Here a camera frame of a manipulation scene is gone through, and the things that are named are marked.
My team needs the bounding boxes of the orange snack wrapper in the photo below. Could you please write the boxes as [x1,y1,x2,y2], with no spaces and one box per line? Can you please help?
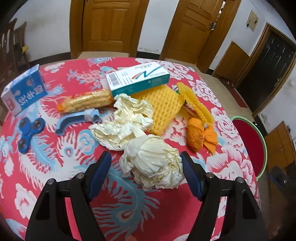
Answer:
[186,118,218,154]

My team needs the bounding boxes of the white paper ball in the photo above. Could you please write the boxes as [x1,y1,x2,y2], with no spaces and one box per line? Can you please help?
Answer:
[119,135,184,191]

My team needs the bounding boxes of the blue plastic curved handle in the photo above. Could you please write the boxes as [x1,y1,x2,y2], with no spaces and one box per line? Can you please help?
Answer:
[55,108,100,136]

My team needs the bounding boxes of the yellow foam net roll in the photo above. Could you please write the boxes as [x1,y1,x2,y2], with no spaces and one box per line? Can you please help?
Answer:
[177,82,214,126]

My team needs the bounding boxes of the red floral tablecloth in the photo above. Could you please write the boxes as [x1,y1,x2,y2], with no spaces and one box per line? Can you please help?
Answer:
[1,58,259,240]

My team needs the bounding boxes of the red basin green rim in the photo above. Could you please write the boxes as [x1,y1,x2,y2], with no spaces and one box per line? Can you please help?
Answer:
[231,115,267,180]

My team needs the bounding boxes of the wooden sideboard cabinet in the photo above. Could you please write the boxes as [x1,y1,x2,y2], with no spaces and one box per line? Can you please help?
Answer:
[264,121,295,170]

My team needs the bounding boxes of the blue fidget spinner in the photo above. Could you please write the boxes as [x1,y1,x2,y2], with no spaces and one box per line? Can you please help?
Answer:
[18,117,45,154]

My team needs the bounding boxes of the cookie pack in wrapper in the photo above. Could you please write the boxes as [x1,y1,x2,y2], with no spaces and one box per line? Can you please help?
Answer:
[57,89,114,113]

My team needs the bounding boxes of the crumpled white tissue paper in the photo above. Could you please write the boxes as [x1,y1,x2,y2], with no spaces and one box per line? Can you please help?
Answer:
[89,93,154,151]

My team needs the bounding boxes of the blue white milk carton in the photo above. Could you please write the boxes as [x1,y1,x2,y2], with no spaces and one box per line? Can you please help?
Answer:
[1,64,48,116]

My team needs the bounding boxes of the yellow foam net sleeve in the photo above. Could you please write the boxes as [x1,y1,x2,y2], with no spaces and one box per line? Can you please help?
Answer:
[132,85,185,136]

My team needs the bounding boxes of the green toy car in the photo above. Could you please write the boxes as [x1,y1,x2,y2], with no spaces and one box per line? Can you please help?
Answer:
[171,85,180,94]

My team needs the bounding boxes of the dark entrance door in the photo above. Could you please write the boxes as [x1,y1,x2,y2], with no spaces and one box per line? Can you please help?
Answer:
[233,23,295,116]

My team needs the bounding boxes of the small wooden cabinet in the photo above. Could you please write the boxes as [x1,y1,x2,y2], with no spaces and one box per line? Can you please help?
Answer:
[213,41,250,82]

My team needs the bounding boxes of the teal white medicine box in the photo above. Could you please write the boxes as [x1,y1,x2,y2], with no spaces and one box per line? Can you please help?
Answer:
[106,62,170,97]

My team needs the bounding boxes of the wooden chair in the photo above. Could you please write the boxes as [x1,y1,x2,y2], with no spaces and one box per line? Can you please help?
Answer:
[1,18,30,79]

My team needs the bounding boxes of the right wooden door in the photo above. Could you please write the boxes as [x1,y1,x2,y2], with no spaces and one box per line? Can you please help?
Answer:
[160,0,241,73]

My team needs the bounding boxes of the wooden door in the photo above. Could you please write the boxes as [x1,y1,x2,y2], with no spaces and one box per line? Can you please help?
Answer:
[69,1,149,58]
[160,0,241,73]

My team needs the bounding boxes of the left wooden door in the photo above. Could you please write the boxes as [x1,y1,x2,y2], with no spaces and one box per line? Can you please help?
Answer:
[69,1,149,58]

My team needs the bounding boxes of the wall electrical box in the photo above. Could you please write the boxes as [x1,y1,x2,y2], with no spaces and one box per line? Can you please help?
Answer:
[246,10,258,32]

